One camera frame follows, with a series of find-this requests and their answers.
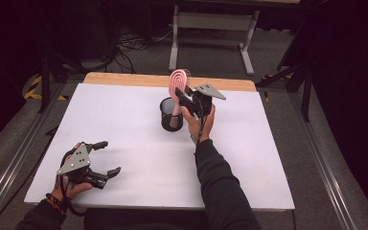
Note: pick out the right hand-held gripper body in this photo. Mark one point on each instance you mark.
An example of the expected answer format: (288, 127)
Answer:
(202, 102)

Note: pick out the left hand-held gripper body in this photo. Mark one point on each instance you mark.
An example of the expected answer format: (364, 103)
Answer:
(76, 159)

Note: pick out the pink hairbrush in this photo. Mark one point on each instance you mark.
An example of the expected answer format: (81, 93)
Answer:
(176, 80)

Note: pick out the black mesh pen holder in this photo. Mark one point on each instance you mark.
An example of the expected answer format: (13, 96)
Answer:
(165, 119)

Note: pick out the person's right hand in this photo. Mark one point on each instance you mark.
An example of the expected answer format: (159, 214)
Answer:
(196, 127)

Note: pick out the person's left hand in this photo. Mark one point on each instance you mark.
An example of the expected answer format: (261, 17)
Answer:
(70, 191)

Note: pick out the white board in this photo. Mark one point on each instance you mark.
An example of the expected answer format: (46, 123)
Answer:
(134, 153)

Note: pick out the wooden table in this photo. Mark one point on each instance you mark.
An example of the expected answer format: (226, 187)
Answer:
(124, 80)

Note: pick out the yellow and black hazard tape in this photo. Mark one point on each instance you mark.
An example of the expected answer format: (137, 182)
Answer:
(32, 92)
(266, 96)

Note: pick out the black metal stand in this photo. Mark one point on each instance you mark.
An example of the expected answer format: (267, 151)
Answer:
(306, 96)
(45, 83)

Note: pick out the aluminium rail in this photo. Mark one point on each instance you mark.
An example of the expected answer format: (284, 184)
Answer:
(16, 159)
(326, 172)

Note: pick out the grey metal desk frame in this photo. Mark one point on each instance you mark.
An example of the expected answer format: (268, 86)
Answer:
(215, 20)

